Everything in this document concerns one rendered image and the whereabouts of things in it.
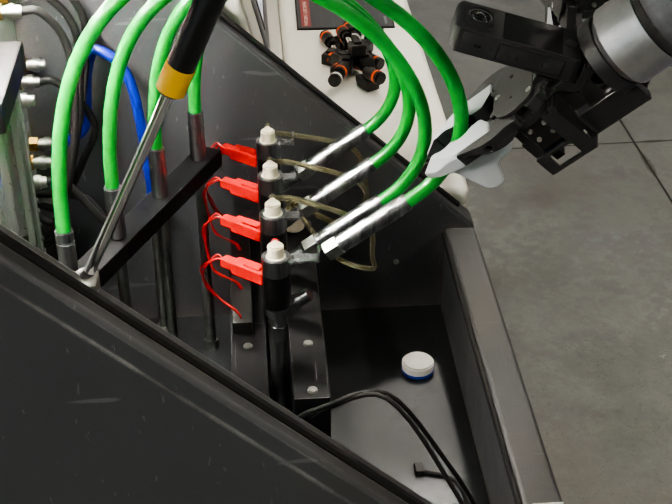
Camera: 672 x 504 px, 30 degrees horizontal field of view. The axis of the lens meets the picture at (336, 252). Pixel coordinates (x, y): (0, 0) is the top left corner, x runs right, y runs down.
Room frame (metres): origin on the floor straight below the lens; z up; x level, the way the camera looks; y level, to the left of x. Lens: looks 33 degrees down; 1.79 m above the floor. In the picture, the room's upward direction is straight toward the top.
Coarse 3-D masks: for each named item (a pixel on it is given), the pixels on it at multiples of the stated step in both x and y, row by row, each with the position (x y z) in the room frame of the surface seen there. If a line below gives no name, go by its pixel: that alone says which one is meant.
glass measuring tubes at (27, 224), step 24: (0, 48) 1.13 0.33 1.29; (0, 72) 1.08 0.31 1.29; (0, 96) 1.03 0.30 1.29; (0, 120) 1.01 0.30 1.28; (24, 120) 1.13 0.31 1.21; (0, 144) 1.02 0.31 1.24; (24, 144) 1.13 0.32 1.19; (0, 168) 1.02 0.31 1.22; (24, 168) 1.10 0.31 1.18; (0, 192) 1.02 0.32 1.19; (24, 192) 1.09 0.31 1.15; (0, 216) 1.02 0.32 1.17; (24, 216) 1.06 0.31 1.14
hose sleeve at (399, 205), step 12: (384, 204) 1.03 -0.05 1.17; (396, 204) 1.02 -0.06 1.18; (408, 204) 1.02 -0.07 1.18; (372, 216) 1.03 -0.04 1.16; (384, 216) 1.02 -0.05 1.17; (396, 216) 1.02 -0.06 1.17; (348, 228) 1.03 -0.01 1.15; (360, 228) 1.02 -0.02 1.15; (372, 228) 1.02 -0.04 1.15; (336, 240) 1.02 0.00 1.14; (348, 240) 1.02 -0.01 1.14; (360, 240) 1.02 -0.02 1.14
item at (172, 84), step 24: (216, 0) 0.69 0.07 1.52; (192, 24) 0.69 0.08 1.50; (192, 48) 0.69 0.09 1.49; (168, 72) 0.69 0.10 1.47; (192, 72) 0.70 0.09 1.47; (168, 96) 0.69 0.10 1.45; (144, 144) 0.70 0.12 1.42; (120, 192) 0.70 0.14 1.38; (120, 216) 0.70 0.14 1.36; (96, 264) 0.70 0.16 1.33; (96, 288) 0.69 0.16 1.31
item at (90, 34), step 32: (128, 0) 1.01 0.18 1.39; (384, 0) 1.02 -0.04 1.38; (96, 32) 1.01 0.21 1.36; (416, 32) 1.02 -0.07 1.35; (448, 64) 1.03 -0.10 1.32; (64, 96) 1.00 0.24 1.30; (64, 128) 1.00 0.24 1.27; (64, 160) 1.00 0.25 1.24; (64, 192) 1.00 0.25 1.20; (416, 192) 1.03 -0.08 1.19; (64, 224) 1.00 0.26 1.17
